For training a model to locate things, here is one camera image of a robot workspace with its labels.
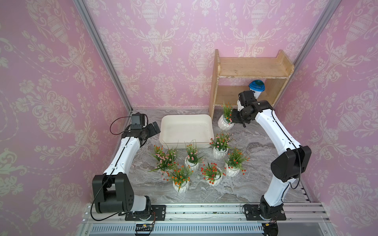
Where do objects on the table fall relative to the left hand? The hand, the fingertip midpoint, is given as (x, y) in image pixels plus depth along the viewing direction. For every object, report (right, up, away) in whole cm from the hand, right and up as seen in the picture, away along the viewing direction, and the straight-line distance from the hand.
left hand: (153, 130), depth 87 cm
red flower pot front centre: (+34, -22, -12) cm, 42 cm away
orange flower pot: (+46, -17, -8) cm, 50 cm away
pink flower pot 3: (+9, -14, -10) cm, 20 cm away
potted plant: (+42, +4, -4) cm, 42 cm away
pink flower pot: (+40, -7, -3) cm, 40 cm away
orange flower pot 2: (+18, -25, -14) cm, 34 cm away
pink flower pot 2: (+23, -15, -9) cm, 29 cm away
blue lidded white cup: (+64, +27, +5) cm, 70 cm away
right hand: (+48, +7, -1) cm, 48 cm away
